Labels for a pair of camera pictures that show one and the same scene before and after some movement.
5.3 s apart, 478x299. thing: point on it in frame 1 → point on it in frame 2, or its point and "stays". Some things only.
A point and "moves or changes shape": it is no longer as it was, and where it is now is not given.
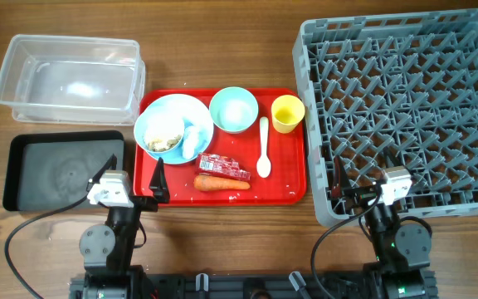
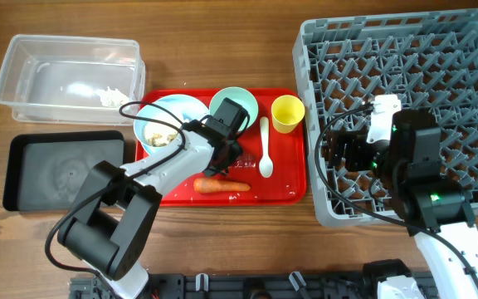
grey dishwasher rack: [422, 91] stays
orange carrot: [203, 183] stays
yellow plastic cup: [287, 110] stays
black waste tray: [47, 170] stays
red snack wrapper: [221, 166] moves or changes shape
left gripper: [138, 201] → [224, 157]
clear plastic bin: [72, 80] stays
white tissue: [190, 139] moves or changes shape
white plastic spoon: [264, 164] stays
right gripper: [362, 193] → [344, 151]
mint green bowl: [234, 110] stays
